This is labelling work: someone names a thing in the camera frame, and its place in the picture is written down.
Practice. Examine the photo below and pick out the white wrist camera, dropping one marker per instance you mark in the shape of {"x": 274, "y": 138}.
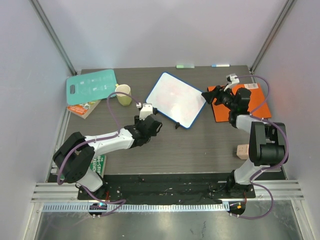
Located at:
{"x": 145, "y": 109}
{"x": 232, "y": 81}

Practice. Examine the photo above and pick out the white slotted cable duct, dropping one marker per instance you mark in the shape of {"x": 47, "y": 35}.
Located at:
{"x": 133, "y": 208}

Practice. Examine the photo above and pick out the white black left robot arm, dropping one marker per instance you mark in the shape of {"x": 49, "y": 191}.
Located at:
{"x": 90, "y": 147}

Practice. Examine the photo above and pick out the blue framed whiteboard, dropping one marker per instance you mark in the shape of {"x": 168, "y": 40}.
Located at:
{"x": 176, "y": 99}

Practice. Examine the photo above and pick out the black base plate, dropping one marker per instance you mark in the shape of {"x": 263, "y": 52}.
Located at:
{"x": 171, "y": 189}

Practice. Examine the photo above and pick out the green cover book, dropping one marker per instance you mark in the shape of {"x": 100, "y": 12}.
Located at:
{"x": 98, "y": 165}

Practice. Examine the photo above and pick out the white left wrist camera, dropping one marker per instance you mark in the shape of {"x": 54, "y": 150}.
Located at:
{"x": 145, "y": 109}

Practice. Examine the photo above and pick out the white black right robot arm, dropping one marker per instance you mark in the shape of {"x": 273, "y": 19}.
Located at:
{"x": 268, "y": 143}

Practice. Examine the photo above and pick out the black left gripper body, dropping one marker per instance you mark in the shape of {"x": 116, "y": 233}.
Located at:
{"x": 137, "y": 121}

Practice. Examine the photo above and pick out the yellow green mug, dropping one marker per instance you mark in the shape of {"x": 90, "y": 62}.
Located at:
{"x": 123, "y": 94}

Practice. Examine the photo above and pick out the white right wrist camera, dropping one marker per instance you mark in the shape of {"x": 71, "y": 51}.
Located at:
{"x": 232, "y": 81}

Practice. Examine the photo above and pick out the blue white marker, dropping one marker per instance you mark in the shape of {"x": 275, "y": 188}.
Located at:
{"x": 220, "y": 65}

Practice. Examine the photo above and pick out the orange cover book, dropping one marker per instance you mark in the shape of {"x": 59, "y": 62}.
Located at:
{"x": 83, "y": 110}

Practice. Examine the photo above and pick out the teal cutting board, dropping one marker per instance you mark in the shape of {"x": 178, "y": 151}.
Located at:
{"x": 90, "y": 87}

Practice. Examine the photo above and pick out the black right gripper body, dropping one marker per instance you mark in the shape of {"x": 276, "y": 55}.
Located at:
{"x": 216, "y": 95}

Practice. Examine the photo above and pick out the orange clipboard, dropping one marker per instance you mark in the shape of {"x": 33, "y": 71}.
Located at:
{"x": 257, "y": 106}

